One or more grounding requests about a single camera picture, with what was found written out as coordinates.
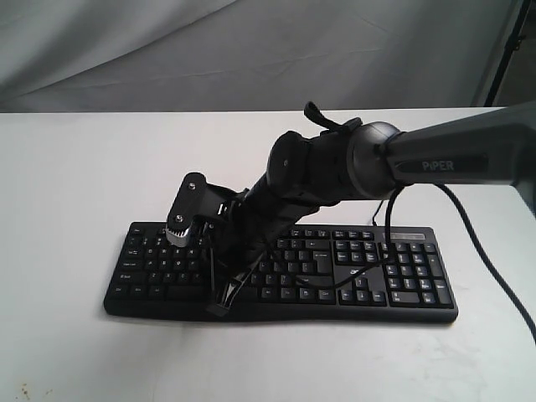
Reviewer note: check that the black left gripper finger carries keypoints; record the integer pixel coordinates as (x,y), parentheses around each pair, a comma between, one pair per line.
(216,304)

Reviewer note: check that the black tripod stand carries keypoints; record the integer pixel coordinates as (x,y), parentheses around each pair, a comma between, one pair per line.
(512,45)

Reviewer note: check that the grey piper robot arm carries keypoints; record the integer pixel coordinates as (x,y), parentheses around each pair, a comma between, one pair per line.
(358,161)

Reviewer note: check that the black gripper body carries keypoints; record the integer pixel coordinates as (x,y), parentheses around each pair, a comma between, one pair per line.
(302,175)

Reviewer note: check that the grey backdrop cloth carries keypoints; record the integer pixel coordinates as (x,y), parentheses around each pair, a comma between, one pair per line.
(89,56)

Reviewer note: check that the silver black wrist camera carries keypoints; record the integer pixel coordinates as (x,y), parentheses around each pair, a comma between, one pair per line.
(197,203)

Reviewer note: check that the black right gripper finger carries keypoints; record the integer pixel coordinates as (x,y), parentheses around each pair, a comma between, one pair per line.
(234,285)

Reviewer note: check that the black acer keyboard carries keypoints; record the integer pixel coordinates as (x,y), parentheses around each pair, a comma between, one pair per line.
(315,273)

